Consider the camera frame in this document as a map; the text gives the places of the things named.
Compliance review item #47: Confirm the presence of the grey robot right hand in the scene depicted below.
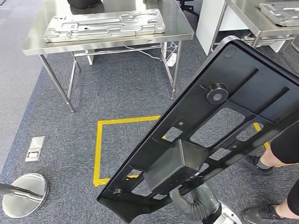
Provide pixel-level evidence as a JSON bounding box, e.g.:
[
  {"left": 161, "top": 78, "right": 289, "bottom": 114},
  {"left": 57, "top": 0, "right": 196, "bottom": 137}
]
[{"left": 169, "top": 182, "right": 222, "bottom": 223}]

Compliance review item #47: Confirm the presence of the black plastic panel part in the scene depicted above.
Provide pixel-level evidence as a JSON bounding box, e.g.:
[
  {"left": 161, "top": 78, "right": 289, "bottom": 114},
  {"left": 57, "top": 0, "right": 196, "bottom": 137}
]
[{"left": 97, "top": 35, "right": 299, "bottom": 224}]

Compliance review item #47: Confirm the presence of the steel workbench table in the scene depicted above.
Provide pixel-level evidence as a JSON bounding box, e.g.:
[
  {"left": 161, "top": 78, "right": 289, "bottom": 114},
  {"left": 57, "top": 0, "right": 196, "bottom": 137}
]
[
  {"left": 23, "top": 0, "right": 195, "bottom": 112},
  {"left": 208, "top": 0, "right": 299, "bottom": 56}
]

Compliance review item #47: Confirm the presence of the person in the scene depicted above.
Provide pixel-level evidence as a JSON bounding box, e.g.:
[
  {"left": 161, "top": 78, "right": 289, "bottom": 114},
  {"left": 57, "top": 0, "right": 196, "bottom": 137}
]
[{"left": 242, "top": 119, "right": 299, "bottom": 224}]

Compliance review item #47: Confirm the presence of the white power strip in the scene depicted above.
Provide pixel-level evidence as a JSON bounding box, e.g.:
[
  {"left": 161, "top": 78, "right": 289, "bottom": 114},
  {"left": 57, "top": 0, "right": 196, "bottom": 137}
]
[{"left": 166, "top": 52, "right": 177, "bottom": 67}]

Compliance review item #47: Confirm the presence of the person's white shoe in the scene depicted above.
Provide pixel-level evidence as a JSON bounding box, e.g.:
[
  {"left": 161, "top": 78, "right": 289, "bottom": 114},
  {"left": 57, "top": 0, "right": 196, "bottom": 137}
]
[{"left": 242, "top": 33, "right": 261, "bottom": 48}]

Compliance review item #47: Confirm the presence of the white cabinet panel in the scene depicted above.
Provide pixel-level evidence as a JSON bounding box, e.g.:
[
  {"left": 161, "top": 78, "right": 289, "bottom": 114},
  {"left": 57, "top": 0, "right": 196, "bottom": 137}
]
[
  {"left": 196, "top": 0, "right": 249, "bottom": 56},
  {"left": 268, "top": 39, "right": 292, "bottom": 53}
]

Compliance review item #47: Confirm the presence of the grey metal stamped plate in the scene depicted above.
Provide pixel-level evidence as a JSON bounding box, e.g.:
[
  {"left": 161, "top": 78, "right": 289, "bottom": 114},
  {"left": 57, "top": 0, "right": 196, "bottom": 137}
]
[
  {"left": 258, "top": 1, "right": 299, "bottom": 27},
  {"left": 43, "top": 8, "right": 166, "bottom": 43}
]

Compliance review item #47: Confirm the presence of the metal floor outlet box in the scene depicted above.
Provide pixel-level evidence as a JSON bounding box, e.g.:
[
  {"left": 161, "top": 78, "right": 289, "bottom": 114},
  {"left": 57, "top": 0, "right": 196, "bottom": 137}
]
[{"left": 25, "top": 136, "right": 45, "bottom": 162}]

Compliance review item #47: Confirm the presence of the black flat panel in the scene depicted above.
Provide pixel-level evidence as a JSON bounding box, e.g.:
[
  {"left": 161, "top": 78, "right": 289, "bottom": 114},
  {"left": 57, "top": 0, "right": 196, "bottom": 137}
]
[{"left": 67, "top": 0, "right": 103, "bottom": 10}]

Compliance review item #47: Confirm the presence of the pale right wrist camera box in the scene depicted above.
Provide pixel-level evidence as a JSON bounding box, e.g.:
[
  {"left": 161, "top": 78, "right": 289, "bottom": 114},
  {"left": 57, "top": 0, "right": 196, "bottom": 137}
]
[{"left": 214, "top": 213, "right": 232, "bottom": 224}]

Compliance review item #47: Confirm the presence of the white power cable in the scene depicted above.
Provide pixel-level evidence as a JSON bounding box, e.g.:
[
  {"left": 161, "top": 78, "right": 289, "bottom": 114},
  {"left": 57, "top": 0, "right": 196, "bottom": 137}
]
[{"left": 125, "top": 42, "right": 178, "bottom": 61}]

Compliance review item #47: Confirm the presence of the chrome round post base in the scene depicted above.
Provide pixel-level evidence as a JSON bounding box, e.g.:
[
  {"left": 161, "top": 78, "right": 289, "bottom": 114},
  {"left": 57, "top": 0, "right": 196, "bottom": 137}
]
[{"left": 0, "top": 173, "right": 49, "bottom": 219}]

